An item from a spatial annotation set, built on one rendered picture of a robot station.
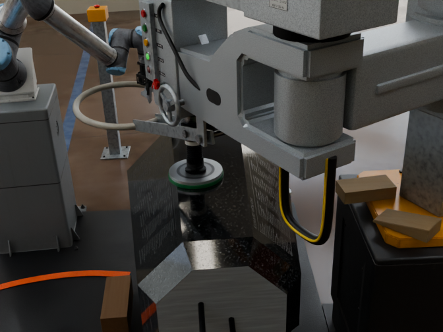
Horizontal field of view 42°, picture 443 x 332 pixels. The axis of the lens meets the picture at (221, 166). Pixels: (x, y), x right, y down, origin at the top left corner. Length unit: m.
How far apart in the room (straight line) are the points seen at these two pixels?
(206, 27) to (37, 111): 1.28
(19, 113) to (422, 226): 1.98
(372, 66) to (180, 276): 0.89
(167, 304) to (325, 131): 0.81
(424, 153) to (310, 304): 1.09
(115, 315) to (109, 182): 1.51
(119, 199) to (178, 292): 1.94
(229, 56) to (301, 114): 0.31
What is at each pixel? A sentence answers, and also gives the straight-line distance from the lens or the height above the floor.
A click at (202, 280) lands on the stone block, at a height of 0.70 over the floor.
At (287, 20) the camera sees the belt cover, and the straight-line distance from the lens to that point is 1.43.
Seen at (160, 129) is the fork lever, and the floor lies 0.96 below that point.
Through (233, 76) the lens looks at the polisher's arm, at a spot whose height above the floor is 1.36.
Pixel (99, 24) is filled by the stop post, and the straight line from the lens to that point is 4.09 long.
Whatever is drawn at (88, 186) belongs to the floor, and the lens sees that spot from 4.04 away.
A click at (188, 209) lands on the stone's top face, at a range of 2.12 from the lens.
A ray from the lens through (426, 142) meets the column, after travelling 2.12.
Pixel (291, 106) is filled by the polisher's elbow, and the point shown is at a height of 1.34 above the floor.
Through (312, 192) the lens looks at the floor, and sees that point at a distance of 3.83.
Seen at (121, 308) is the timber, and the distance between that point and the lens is 2.75.
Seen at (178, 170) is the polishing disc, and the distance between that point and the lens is 2.32.
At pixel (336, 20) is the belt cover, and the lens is 1.37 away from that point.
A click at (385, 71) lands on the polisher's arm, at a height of 1.39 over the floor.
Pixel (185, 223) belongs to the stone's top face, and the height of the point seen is 0.80.
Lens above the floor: 1.91
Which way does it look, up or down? 27 degrees down
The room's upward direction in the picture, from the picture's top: 2 degrees counter-clockwise
